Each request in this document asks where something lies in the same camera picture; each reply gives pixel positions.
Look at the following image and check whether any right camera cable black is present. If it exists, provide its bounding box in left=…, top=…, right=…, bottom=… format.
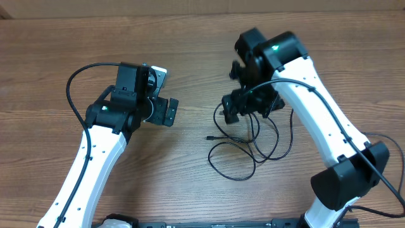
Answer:
left=240, top=79, right=404, bottom=208

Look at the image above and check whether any black usb cable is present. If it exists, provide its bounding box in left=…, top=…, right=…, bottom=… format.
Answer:
left=204, top=103, right=295, bottom=182

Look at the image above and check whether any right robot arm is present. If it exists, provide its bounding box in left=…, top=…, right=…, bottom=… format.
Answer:
left=222, top=28, right=389, bottom=227

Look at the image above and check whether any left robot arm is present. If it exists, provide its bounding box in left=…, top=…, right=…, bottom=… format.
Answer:
left=37, top=62, right=178, bottom=227

